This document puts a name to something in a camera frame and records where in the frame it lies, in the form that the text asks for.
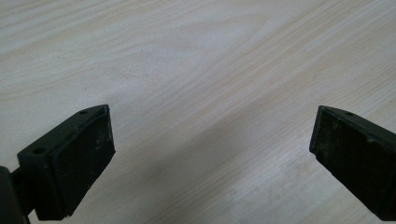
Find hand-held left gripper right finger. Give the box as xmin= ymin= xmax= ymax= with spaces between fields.
xmin=308 ymin=105 xmax=396 ymax=222

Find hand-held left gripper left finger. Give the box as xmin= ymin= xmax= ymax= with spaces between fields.
xmin=17 ymin=104 xmax=117 ymax=221

